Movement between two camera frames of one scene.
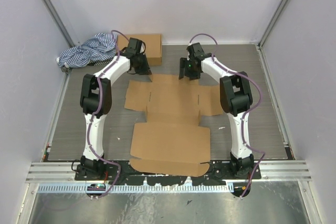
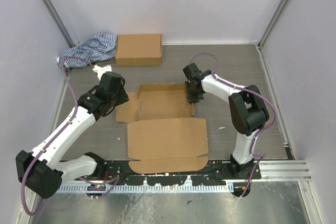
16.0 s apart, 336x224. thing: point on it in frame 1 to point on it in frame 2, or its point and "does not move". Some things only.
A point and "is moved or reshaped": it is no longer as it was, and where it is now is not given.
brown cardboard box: [172, 141] is moved or reshaped
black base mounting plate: [219, 173] does not move
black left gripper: [146, 70] to [124, 97]
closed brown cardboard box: [153, 43] does not move
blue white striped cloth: [100, 49] does not move
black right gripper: [183, 64] to [191, 98]
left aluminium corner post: [51, 8] does not move
